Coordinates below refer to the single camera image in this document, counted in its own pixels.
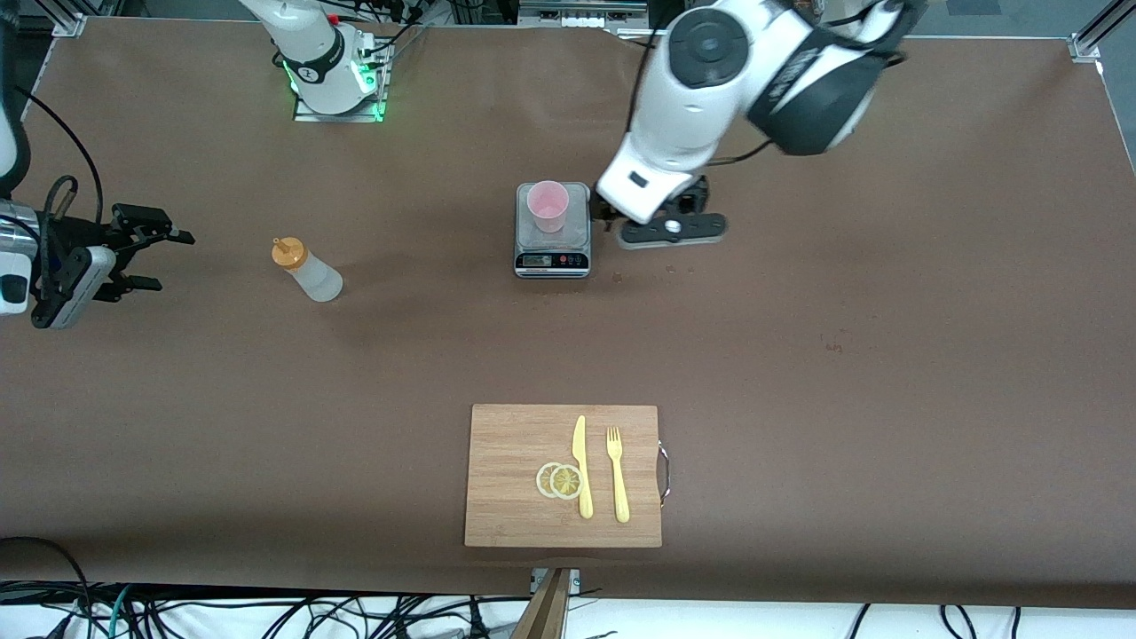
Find black base cables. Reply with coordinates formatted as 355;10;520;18
355;0;436;67

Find small metal bracket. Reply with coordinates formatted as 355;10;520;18
530;568;582;597

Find yellow plastic fork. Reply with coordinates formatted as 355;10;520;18
605;426;631;524

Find sauce bottle with orange cap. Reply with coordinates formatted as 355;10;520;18
271;236;344;304

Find black floor cable bundle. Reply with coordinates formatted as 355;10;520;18
0;581;533;639

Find yellow plastic knife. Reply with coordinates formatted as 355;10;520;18
572;414;595;520

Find wooden post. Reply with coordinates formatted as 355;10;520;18
510;568;573;639

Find wooden cutting board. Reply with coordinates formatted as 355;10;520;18
464;404;663;548

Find pink plastic cup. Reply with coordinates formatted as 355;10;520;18
527;180;571;234

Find teal floor cable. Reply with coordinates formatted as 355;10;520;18
106;584;136;639

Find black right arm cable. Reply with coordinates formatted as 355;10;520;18
9;84;106;232

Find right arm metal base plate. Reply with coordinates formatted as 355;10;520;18
293;35;389;123

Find looping black floor cable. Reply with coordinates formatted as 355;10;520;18
0;536;91;615

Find grey power strip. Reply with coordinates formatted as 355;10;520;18
517;0;651;29

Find silver digital kitchen scale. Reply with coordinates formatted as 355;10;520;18
514;182;592;280

